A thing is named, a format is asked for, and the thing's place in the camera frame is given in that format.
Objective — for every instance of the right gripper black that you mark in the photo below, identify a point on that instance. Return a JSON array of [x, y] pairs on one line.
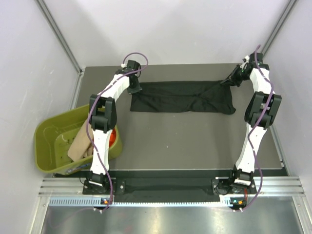
[[232, 79]]

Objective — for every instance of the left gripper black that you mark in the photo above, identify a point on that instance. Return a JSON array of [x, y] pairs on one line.
[[133, 90]]

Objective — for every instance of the black t shirt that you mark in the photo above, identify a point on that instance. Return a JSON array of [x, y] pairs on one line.
[[183, 96]]

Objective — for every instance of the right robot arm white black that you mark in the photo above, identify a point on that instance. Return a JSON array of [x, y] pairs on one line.
[[259, 116]]

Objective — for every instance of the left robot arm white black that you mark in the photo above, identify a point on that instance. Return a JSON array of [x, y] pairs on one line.
[[103, 118]]

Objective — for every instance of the orange t shirt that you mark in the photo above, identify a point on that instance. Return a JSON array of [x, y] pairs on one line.
[[112, 138]]

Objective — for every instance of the beige t shirt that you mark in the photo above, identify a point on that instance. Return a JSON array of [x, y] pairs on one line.
[[81, 146]]

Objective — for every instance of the olive green plastic bin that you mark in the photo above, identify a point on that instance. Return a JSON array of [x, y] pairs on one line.
[[53, 138]]

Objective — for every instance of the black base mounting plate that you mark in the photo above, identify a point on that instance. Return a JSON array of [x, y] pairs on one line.
[[207, 182]]

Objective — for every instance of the right aluminium corner post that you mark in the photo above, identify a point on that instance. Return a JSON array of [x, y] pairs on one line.
[[274, 33]]

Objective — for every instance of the aluminium corner post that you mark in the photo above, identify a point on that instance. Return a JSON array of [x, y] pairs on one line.
[[59, 35], [274, 33]]

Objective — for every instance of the aluminium frame rail front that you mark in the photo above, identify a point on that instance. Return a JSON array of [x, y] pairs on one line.
[[270, 186]]

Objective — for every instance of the left aluminium corner post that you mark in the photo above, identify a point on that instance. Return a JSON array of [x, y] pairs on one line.
[[59, 35]]

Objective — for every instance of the grey slotted cable duct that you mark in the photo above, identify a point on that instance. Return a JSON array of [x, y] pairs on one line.
[[103, 202]]

